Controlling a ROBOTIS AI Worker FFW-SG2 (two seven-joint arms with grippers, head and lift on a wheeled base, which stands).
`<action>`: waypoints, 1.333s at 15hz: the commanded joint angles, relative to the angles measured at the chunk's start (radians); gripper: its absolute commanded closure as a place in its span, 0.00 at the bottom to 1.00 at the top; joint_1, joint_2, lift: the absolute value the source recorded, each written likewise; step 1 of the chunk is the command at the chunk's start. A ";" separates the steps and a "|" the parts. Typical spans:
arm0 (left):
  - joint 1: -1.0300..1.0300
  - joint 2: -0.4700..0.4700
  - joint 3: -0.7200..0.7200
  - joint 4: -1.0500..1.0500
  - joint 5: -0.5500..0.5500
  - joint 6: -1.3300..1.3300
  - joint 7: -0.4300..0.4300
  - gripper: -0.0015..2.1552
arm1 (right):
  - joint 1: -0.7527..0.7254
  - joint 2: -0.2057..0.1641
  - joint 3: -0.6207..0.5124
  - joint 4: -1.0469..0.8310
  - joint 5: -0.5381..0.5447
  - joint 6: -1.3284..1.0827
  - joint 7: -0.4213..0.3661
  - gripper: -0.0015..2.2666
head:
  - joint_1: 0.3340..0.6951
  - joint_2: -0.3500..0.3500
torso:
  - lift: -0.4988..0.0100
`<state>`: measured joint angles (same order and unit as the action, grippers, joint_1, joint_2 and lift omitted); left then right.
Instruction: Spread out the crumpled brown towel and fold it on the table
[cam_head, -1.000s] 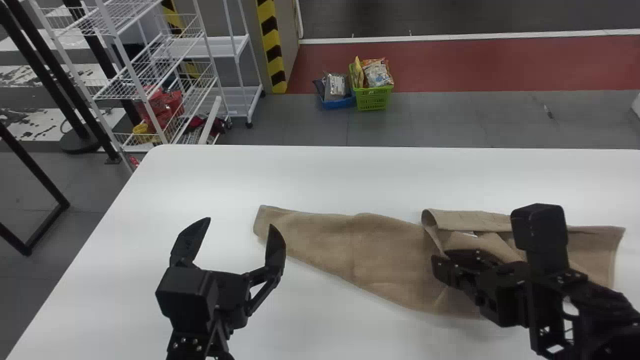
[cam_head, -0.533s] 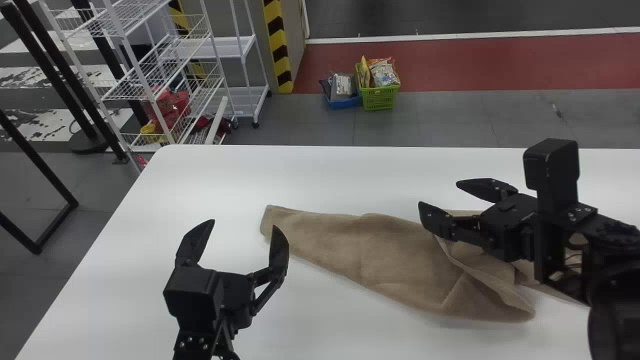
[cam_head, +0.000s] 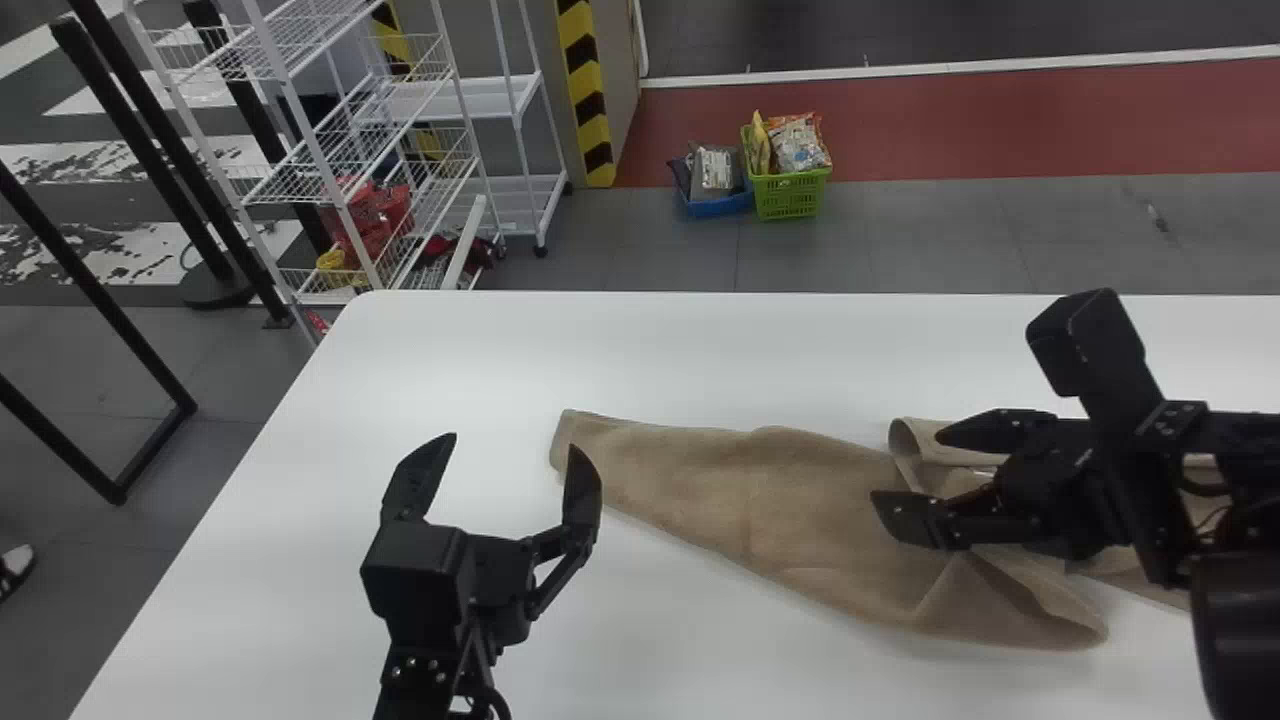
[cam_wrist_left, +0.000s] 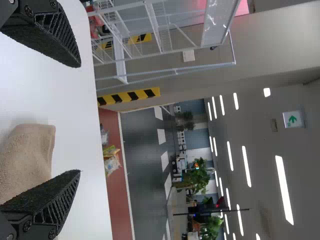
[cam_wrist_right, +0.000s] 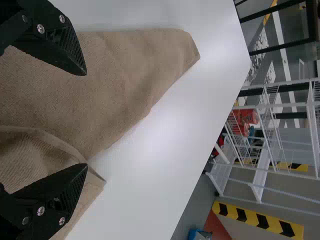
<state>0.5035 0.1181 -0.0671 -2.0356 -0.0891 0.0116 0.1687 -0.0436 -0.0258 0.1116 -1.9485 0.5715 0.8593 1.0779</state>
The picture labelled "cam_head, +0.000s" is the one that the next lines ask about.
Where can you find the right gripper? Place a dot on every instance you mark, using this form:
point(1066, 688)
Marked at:
point(1065, 490)

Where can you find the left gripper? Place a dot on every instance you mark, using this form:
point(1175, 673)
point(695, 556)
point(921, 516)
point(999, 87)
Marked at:
point(497, 590)

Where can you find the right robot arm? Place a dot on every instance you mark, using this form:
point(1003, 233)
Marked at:
point(1240, 630)

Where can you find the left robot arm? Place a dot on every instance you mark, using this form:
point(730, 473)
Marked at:
point(415, 690)

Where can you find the beige towel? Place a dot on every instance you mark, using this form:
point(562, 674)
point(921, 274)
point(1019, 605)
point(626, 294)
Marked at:
point(760, 500)

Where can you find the white shelf trolley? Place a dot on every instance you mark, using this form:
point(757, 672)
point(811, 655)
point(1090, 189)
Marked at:
point(520, 195)

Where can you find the red snack packet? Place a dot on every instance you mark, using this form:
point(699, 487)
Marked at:
point(365, 215)

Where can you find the green basket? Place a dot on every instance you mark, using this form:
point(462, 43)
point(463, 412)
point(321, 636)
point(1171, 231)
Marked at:
point(788, 192)

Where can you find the blue basket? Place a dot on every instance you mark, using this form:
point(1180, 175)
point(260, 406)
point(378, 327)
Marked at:
point(715, 206)

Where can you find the white snack packet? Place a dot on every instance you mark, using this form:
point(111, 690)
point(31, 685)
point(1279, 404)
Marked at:
point(797, 142)

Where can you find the yellow snack packet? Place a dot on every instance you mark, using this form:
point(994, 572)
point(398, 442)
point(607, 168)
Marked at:
point(759, 148)

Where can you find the grey snack packet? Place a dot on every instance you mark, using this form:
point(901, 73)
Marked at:
point(714, 168)

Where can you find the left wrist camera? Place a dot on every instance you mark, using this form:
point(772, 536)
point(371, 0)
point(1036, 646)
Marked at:
point(412, 580)

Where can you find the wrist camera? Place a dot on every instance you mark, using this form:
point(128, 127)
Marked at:
point(1090, 345)
point(412, 580)

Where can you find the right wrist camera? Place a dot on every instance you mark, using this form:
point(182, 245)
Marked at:
point(1090, 345)

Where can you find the yellow black striped post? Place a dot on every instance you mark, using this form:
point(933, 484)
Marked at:
point(588, 90)

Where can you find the black metal frame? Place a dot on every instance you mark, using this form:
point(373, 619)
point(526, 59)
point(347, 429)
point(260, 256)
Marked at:
point(90, 290)

